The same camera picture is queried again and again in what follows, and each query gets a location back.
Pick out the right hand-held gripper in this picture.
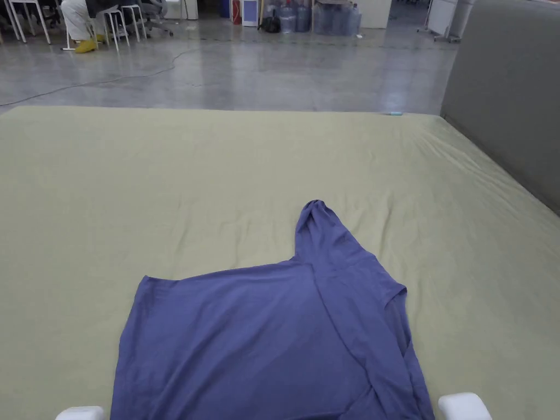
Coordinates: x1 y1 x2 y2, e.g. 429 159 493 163
437 392 493 420

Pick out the blue shirt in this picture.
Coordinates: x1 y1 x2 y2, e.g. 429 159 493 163
110 199 436 420

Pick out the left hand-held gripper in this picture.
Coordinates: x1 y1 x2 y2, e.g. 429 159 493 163
55 406 106 420

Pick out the grey floor cable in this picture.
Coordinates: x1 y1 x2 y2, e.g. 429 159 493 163
0 45 197 107

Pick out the white table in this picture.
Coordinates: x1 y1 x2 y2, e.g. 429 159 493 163
8 0 51 44

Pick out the bed with pale green sheet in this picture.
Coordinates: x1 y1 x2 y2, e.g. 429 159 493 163
0 106 560 420

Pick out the grey padded headboard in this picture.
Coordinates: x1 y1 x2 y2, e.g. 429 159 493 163
439 0 560 218

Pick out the white stool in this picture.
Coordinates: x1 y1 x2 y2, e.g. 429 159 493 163
120 4 147 43
102 9 131 51

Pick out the white rolling board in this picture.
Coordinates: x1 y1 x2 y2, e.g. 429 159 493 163
417 0 461 44

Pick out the group of water bottles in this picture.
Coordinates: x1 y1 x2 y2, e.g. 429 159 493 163
278 1 364 36

